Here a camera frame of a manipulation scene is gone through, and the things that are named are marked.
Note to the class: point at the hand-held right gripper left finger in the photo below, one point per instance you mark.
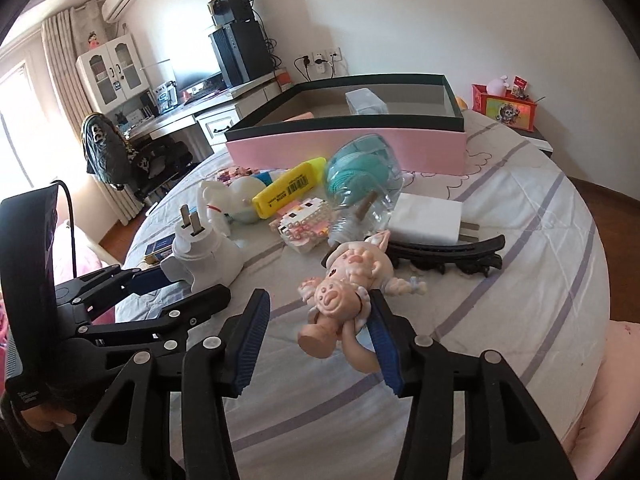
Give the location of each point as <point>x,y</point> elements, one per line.
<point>249,345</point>

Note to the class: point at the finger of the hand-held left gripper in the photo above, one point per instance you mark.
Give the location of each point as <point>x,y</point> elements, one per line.
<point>145,280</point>
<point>200,305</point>

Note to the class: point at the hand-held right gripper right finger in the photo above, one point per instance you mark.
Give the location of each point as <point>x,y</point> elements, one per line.
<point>382,350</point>

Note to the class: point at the white figurine plug night light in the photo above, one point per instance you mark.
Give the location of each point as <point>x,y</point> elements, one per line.
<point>207,255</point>

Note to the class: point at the pink pig figurine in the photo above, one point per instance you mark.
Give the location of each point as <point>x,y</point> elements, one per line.
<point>350,280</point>

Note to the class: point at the small pink block toy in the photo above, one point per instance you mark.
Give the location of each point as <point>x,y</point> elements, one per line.
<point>302,225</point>

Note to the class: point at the pink block doughnut toy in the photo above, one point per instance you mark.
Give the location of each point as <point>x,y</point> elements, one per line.
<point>232,174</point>

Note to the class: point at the pink box with green rim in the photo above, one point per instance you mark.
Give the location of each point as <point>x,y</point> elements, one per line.
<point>350,145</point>

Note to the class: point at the person's left hand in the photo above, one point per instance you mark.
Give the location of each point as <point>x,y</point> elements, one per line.
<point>47,415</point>

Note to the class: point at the small dark blue box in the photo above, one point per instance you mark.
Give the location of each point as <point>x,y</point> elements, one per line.
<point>159,251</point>

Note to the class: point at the pink cloth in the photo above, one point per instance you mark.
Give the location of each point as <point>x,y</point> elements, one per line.
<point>92,260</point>
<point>610,400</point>

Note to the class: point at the white radiator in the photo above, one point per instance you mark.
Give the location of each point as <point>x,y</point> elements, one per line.
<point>122,205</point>

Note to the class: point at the white round toy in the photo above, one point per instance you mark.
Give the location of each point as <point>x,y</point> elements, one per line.
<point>247,200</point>

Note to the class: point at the black hair clip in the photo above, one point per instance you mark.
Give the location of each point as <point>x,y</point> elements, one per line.
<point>450,255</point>

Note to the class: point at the black office chair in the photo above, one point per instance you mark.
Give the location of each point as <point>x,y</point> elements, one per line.
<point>130,155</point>

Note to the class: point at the white power adapter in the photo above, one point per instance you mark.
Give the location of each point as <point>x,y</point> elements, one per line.
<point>425,217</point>

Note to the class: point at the yellow highlighter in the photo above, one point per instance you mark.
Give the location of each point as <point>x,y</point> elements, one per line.
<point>287,187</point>

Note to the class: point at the white desk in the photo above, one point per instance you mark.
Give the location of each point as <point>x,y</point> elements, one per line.
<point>200,110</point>

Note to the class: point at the clear case with teal macarons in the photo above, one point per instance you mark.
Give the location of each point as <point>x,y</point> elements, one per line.
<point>357,170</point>

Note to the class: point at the beige curtain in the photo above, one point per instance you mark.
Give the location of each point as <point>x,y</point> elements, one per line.
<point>62,70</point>

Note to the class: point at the computer monitor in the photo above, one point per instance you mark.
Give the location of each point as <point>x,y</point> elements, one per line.
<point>197,77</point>

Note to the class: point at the white glass-door cabinet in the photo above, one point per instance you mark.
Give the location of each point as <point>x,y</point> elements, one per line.
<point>112,72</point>

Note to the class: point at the rose gold tube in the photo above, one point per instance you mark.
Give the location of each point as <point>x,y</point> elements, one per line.
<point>299,116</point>

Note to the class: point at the black computer tower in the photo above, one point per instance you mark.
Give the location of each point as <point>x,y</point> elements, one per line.
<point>240,52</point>

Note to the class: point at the clear plastic box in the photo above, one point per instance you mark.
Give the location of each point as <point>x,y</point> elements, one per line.
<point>366,101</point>

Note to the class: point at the dark nightstand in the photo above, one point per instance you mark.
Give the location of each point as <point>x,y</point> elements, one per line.
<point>537,140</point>

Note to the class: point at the red decorated box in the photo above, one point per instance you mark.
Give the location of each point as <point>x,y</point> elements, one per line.
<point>505,110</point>

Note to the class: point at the black box on tower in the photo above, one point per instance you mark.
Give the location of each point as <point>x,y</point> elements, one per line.
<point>232,7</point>

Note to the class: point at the pink round toy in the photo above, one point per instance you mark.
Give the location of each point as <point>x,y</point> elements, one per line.
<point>499,85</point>

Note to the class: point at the wall sockets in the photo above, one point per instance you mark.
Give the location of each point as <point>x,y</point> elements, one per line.
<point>320,57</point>

